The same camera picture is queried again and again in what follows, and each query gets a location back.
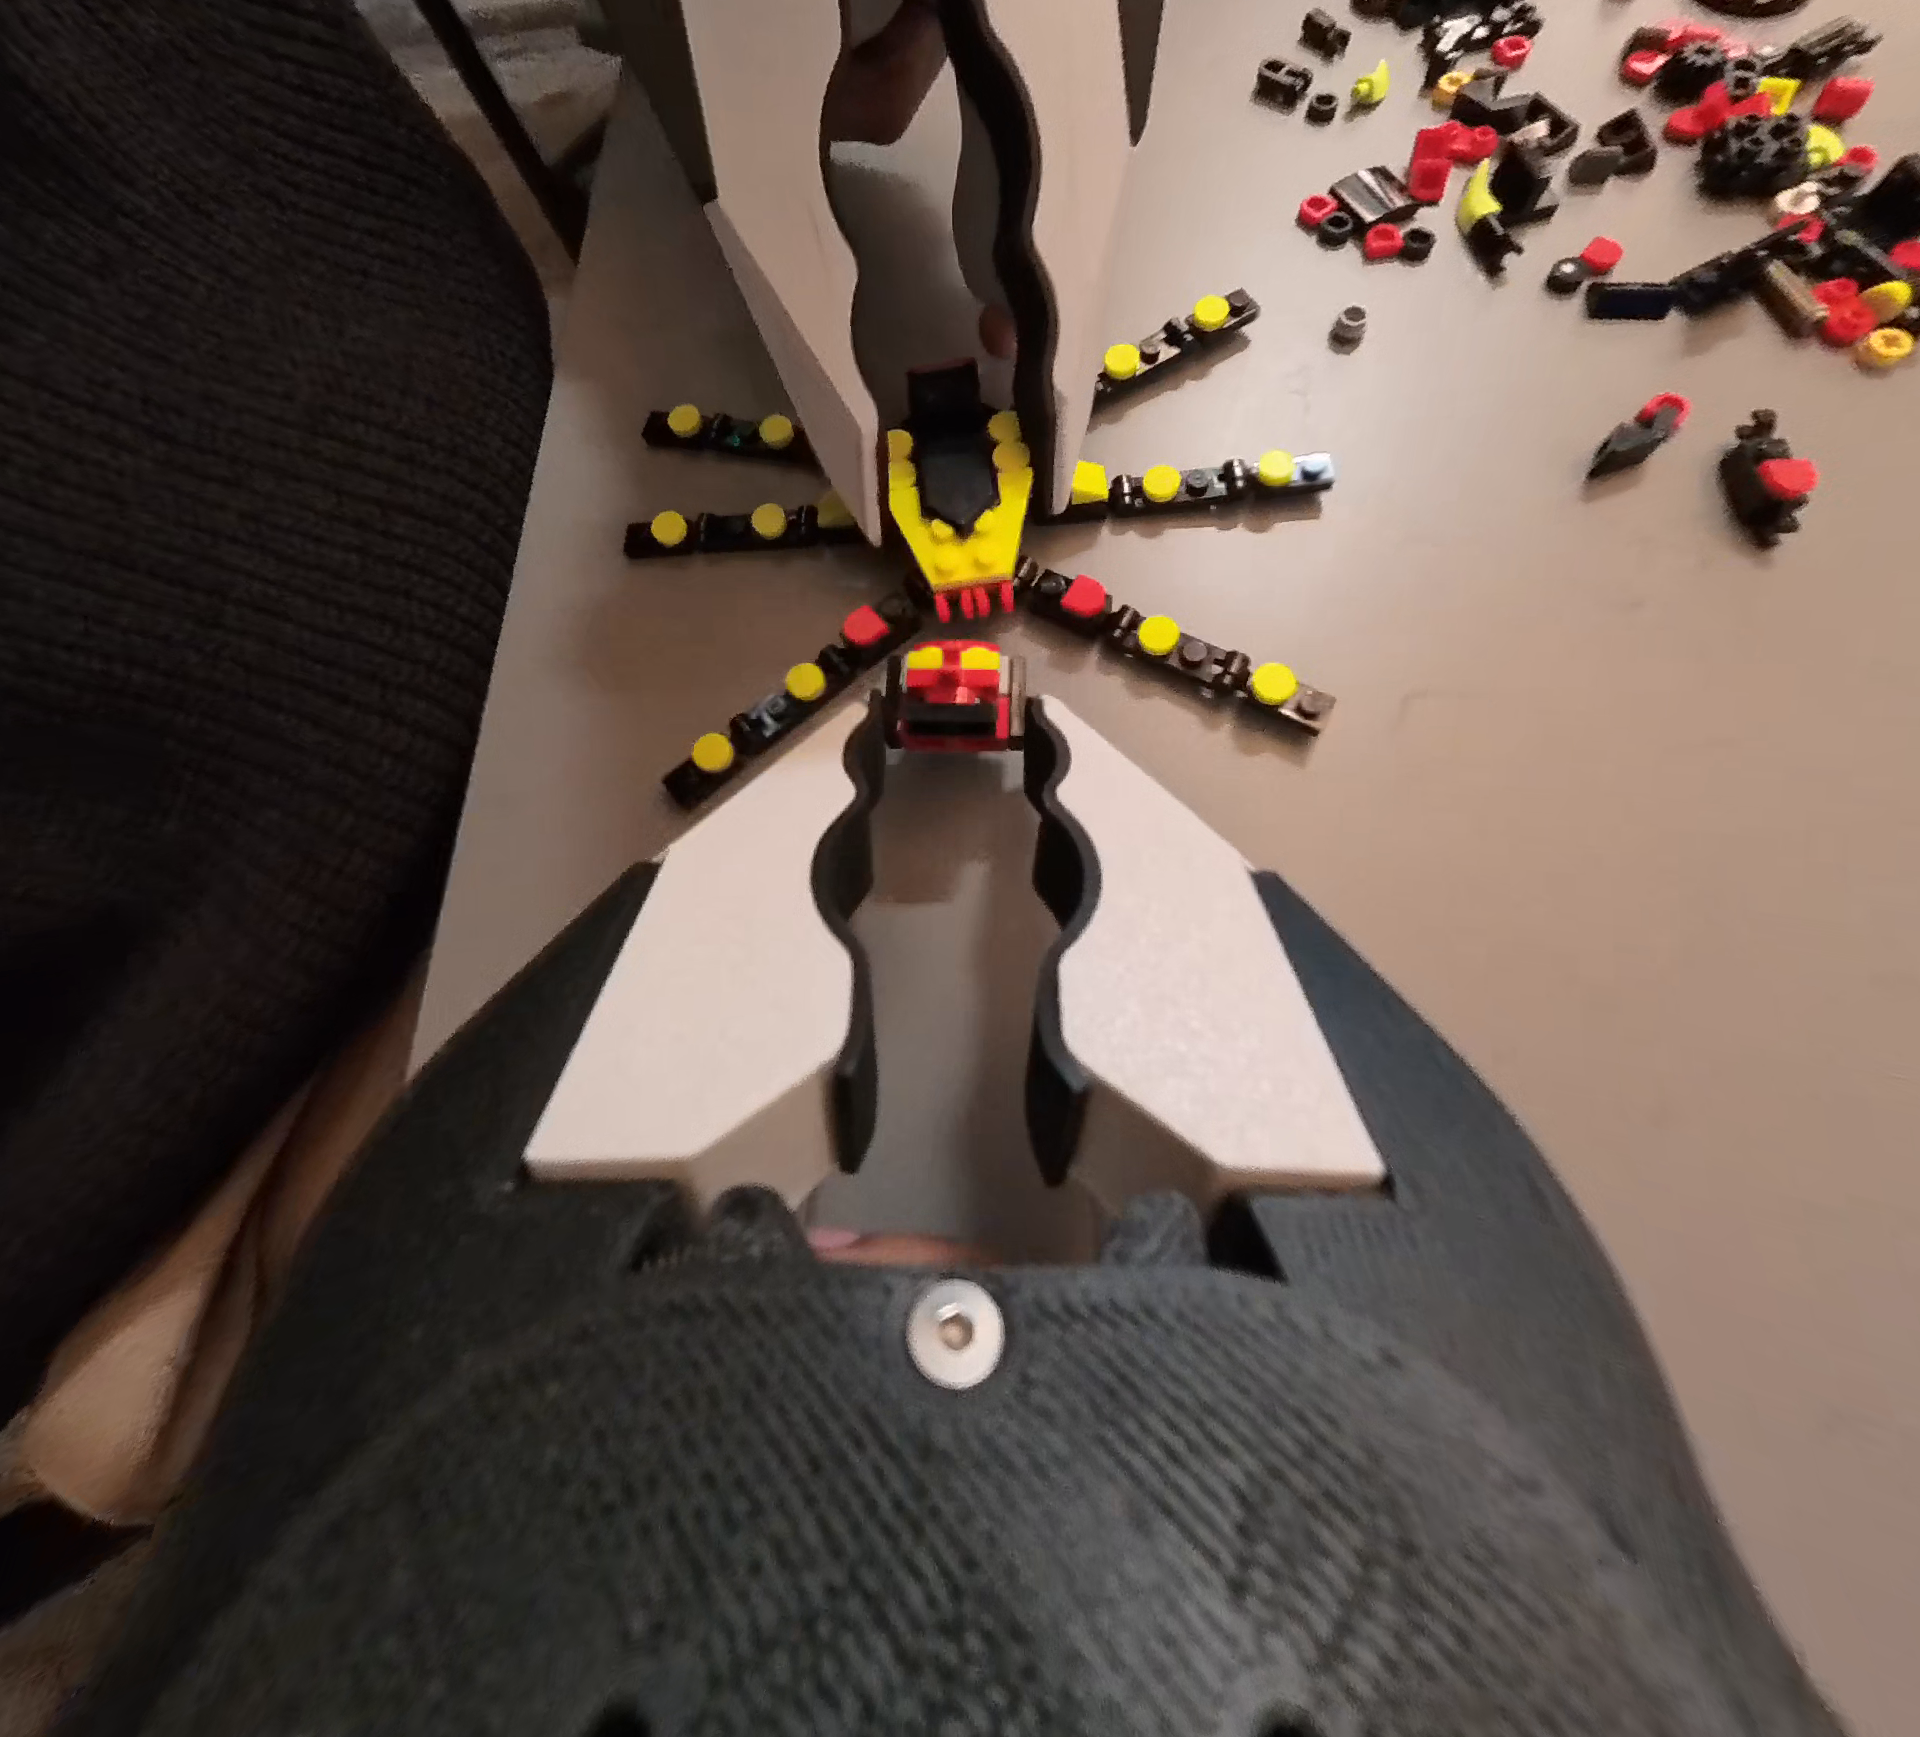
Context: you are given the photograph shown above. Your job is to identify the tan trousers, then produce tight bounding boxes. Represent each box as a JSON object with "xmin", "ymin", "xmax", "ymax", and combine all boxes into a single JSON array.
[{"xmin": 0, "ymin": 1001, "xmax": 429, "ymax": 1528}]

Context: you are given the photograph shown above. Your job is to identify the black red lego clip assembly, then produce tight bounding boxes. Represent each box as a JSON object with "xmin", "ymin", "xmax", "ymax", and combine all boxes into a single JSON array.
[{"xmin": 1716, "ymin": 408, "xmax": 1822, "ymax": 549}]

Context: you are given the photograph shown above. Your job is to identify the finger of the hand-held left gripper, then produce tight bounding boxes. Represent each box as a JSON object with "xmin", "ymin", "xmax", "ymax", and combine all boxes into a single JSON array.
[
  {"xmin": 953, "ymin": 0, "xmax": 1142, "ymax": 524},
  {"xmin": 652, "ymin": 0, "xmax": 890, "ymax": 549}
]

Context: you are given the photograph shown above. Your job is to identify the yellow black lego spider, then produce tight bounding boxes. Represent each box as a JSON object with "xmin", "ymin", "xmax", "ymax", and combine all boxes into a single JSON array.
[{"xmin": 622, "ymin": 287, "xmax": 1340, "ymax": 812}]

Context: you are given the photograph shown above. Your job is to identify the black red lego claw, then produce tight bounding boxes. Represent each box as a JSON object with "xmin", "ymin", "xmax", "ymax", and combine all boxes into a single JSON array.
[{"xmin": 1581, "ymin": 392, "xmax": 1691, "ymax": 483}]

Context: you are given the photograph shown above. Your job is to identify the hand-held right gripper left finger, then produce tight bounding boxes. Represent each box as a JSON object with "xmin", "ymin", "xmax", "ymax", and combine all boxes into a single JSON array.
[{"xmin": 521, "ymin": 700, "xmax": 893, "ymax": 1215}]

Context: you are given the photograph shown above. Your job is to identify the person's left hand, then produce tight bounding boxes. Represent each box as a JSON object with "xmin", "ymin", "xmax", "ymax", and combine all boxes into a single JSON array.
[{"xmin": 831, "ymin": 0, "xmax": 970, "ymax": 149}]

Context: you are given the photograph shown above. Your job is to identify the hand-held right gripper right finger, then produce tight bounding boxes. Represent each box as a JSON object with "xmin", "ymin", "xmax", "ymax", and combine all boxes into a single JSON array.
[{"xmin": 1025, "ymin": 700, "xmax": 1386, "ymax": 1226}]

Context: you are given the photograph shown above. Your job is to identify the red yellow lego spider head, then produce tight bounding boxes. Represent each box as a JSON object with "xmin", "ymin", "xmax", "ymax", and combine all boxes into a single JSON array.
[{"xmin": 887, "ymin": 640, "xmax": 1035, "ymax": 761}]

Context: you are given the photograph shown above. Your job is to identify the pile of loose lego pieces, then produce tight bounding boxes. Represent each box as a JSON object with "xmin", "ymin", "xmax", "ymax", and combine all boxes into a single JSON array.
[{"xmin": 1251, "ymin": 0, "xmax": 1920, "ymax": 375}]

